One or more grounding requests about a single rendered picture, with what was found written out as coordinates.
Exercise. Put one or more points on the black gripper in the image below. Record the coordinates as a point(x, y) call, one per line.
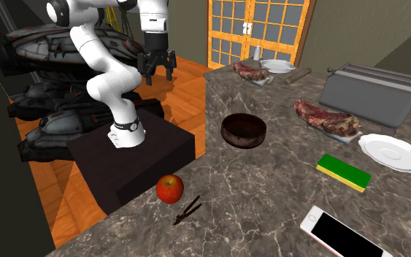
point(156, 44)

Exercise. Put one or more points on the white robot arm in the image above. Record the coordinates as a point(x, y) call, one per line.
point(98, 57)

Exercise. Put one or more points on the small raw steak on tray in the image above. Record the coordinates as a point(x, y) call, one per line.
point(249, 72)

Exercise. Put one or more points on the white shaker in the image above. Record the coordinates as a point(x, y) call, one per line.
point(257, 53)

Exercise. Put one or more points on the dark robot stand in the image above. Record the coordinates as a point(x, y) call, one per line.
point(134, 167)

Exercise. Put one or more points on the dark brown bowl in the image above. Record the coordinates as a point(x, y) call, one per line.
point(243, 131)

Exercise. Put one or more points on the orange framed glass door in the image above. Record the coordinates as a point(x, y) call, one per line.
point(262, 32)

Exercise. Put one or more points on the dark grey machine sculpture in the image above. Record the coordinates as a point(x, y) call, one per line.
point(52, 46)

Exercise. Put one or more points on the white baking dish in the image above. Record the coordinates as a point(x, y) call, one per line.
point(277, 66)

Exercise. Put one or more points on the red apple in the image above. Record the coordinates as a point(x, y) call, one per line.
point(169, 189)

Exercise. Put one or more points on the brown wooden stick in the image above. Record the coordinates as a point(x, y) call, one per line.
point(297, 76)

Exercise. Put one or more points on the black tongs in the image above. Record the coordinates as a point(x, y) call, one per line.
point(187, 211)

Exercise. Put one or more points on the large raw steak on tray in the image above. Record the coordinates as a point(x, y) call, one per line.
point(328, 119)

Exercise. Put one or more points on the grey toaster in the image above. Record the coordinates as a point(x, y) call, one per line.
point(369, 96)

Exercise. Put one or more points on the green and yellow sponge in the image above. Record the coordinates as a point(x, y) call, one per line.
point(344, 171)

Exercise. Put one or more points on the white plate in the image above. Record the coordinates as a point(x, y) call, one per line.
point(392, 153)

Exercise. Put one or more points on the white smartphone with black screen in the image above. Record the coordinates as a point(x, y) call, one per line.
point(344, 236)

